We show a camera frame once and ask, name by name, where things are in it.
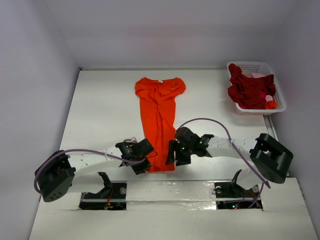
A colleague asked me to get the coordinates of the orange t shirt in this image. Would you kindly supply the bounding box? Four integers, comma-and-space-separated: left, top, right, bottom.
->
135, 77, 186, 172

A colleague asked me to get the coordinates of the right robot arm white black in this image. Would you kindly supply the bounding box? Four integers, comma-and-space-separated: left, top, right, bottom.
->
166, 127, 294, 196

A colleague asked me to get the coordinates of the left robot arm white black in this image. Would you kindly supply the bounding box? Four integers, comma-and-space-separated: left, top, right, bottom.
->
33, 138, 155, 203

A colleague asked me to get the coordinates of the dark red t shirt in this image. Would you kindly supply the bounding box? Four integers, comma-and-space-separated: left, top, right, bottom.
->
227, 63, 276, 110

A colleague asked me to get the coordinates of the small orange garment in basket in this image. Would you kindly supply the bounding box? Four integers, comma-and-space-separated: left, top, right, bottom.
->
265, 100, 278, 110

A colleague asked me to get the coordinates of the pink garment in basket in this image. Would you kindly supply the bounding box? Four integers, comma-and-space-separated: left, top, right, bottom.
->
249, 72, 265, 79

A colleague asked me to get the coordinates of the white plastic basket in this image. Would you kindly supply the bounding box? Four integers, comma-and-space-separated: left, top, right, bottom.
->
226, 61, 286, 116

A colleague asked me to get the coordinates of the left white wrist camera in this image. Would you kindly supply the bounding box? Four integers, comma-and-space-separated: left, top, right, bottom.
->
124, 137, 138, 143

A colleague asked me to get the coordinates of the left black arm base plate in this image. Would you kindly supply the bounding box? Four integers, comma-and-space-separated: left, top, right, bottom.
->
79, 182, 127, 211

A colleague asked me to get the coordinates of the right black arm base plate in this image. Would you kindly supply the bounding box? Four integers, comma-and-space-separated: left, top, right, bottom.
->
211, 181, 263, 210

